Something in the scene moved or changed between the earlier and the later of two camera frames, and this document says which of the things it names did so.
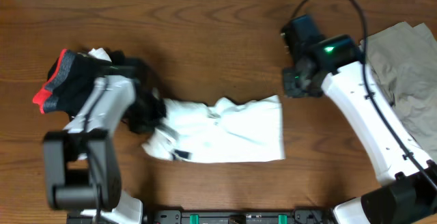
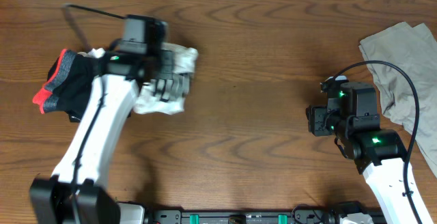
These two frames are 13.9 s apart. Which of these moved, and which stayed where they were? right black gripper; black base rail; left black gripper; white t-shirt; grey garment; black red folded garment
Moved: left black gripper; white t-shirt; right black gripper
Stayed: black red folded garment; grey garment; black base rail
